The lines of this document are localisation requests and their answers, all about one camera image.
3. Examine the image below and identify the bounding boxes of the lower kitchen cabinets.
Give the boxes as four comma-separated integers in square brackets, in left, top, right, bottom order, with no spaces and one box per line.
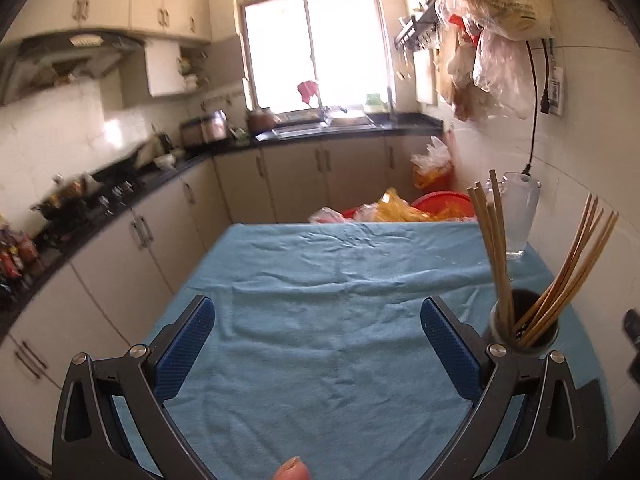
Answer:
[1,126,436,463]

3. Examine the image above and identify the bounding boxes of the kitchen window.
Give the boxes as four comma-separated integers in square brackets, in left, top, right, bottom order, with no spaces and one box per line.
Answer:
[238,0,393,113]

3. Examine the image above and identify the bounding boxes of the left human hand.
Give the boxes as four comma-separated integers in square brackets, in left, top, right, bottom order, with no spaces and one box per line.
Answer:
[272,456,311,480]

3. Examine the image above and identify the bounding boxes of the dark teal chopstick holder cup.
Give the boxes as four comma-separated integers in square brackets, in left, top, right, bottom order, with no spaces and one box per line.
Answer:
[482,288,560,358]

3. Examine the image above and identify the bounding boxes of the glass beer mug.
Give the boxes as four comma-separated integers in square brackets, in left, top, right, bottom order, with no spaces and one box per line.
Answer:
[485,171,541,260]

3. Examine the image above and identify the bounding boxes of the condiment bottles group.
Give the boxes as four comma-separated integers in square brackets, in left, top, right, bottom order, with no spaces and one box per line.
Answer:
[0,217,42,308]

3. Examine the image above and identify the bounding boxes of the red plastic basin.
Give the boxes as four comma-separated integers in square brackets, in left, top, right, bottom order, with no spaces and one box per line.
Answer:
[341,191,475,222]

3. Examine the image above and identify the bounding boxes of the blue table cloth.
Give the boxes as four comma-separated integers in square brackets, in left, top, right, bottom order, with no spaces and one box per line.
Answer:
[112,220,616,480]

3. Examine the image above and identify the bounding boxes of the steel pot with lid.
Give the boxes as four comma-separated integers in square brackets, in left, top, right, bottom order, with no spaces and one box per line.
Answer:
[29,174,103,221]

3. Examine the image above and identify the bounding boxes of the orange bag trash bin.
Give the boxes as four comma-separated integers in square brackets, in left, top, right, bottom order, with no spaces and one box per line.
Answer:
[410,136,454,194]

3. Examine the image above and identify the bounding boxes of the yellow plastic bag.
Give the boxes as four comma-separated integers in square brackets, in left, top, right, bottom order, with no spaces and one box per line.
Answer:
[373,188,436,223]

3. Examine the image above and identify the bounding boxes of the pink translucent hanging bag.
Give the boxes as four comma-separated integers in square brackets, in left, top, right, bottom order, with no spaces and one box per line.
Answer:
[473,29,536,119]

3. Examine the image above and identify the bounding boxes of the white bowl on counter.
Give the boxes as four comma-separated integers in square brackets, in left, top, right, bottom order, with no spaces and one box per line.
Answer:
[153,153,176,171]

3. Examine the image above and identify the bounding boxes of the brown clay pot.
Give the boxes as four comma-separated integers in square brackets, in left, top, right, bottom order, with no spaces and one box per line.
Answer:
[246,107,280,136]

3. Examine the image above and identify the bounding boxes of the black range hood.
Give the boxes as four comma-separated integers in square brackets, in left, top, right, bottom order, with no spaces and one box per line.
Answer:
[1,29,144,105]

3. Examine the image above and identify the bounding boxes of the pink cloth at window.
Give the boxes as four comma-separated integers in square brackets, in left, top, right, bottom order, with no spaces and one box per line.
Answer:
[297,80,321,107]

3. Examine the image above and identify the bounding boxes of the black power cable with plug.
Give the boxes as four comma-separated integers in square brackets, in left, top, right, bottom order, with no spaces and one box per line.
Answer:
[520,39,542,177]

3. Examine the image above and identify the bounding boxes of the wall utensil rack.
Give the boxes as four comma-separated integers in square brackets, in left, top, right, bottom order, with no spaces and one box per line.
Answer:
[394,0,439,52]

